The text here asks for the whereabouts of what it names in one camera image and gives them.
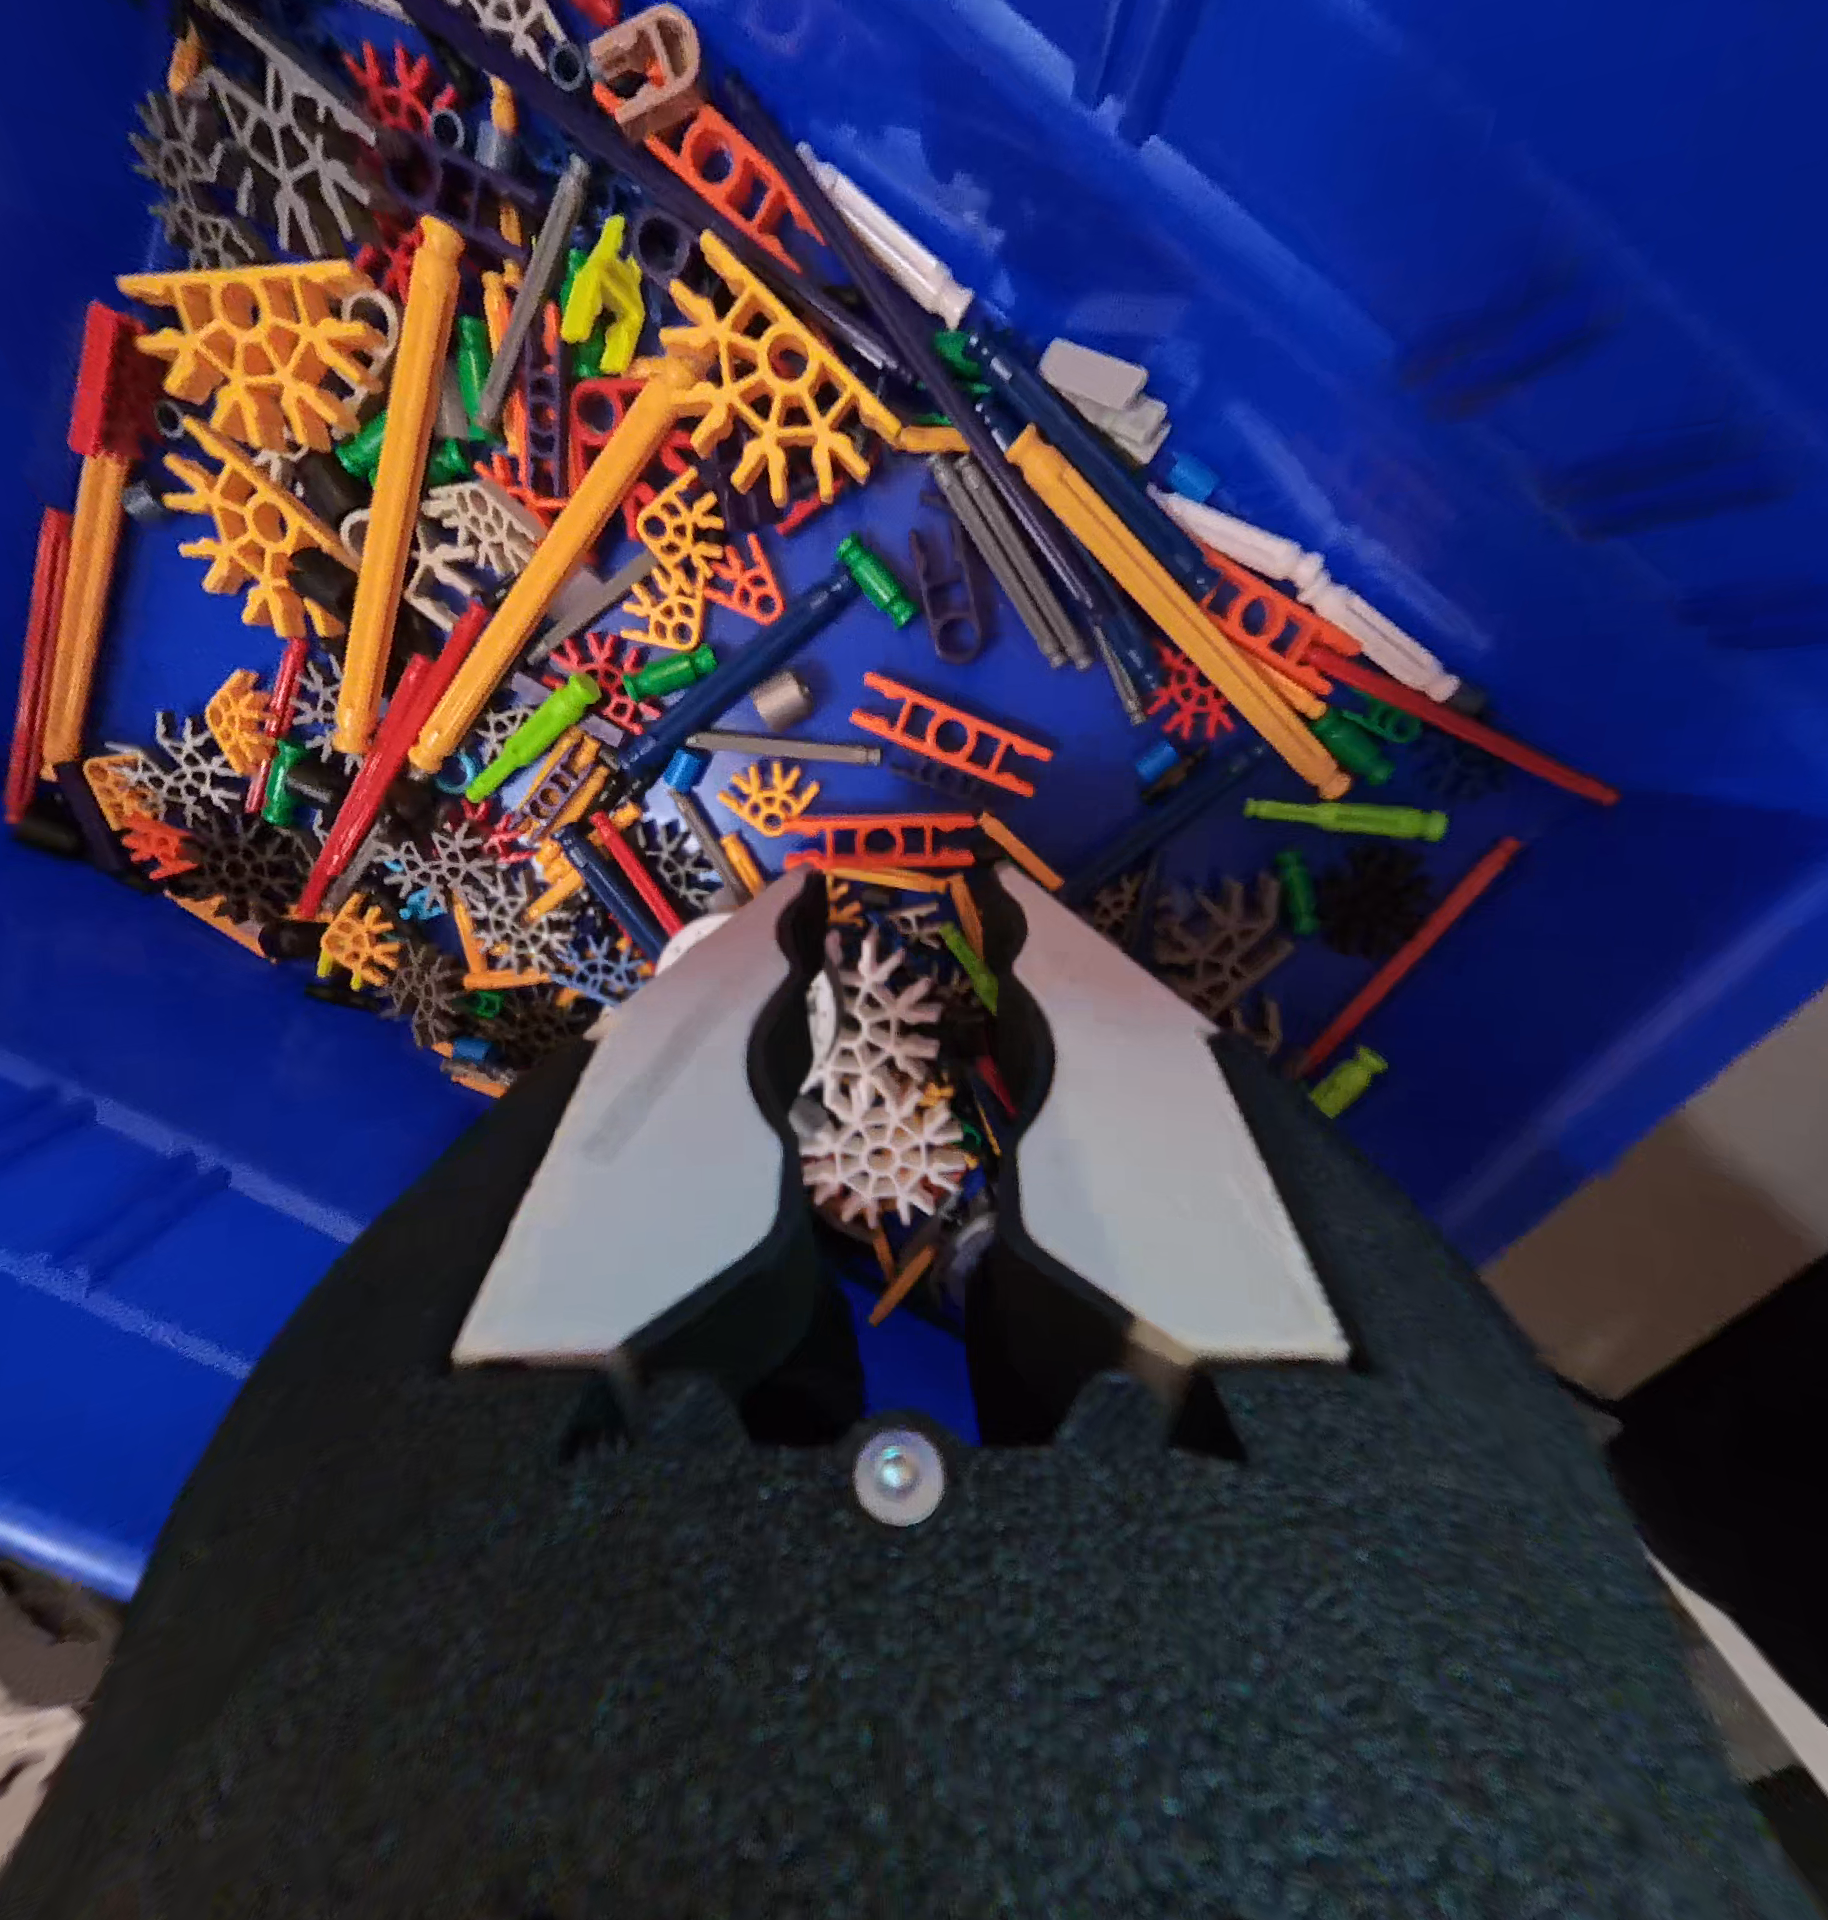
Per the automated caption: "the blue plastic bin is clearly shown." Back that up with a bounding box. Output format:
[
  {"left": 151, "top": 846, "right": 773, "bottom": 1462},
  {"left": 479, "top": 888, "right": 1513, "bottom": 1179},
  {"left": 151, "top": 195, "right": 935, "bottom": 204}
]
[{"left": 0, "top": 0, "right": 1828, "bottom": 1600}]

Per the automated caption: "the tan clip connector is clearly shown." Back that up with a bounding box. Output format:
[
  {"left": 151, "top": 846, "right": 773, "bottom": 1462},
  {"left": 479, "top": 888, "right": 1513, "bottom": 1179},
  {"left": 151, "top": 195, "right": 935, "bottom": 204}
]
[{"left": 584, "top": 3, "right": 704, "bottom": 144}]

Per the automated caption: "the dark furniture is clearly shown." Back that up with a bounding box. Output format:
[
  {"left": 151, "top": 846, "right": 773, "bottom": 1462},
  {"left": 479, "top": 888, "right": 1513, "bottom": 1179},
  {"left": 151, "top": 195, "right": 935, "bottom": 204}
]
[{"left": 1602, "top": 1221, "right": 1828, "bottom": 1682}]

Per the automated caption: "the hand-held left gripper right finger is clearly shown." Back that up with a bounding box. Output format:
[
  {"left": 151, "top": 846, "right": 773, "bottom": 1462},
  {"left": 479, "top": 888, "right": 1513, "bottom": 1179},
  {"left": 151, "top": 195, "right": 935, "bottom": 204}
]
[{"left": 971, "top": 869, "right": 1353, "bottom": 1445}]

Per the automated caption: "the pile of colourful construction pieces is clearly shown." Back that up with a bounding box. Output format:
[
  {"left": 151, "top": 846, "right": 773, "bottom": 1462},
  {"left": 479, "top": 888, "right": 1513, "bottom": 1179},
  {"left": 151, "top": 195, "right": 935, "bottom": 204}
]
[{"left": 1, "top": 0, "right": 1619, "bottom": 1329}]

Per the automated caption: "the lime yellow clip connector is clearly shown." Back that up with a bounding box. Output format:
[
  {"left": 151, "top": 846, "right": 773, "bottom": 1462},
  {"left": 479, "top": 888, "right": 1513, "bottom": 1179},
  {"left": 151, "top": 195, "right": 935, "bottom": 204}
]
[{"left": 556, "top": 214, "right": 644, "bottom": 378}]

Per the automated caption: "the white plastic rod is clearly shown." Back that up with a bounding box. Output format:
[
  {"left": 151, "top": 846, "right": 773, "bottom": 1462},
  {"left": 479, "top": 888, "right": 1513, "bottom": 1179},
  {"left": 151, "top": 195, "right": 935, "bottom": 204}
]
[{"left": 794, "top": 142, "right": 978, "bottom": 331}]

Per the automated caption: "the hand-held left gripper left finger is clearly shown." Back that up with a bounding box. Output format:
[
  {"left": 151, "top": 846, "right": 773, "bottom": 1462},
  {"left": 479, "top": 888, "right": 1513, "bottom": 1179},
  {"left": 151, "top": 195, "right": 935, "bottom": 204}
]
[{"left": 451, "top": 869, "right": 865, "bottom": 1445}]

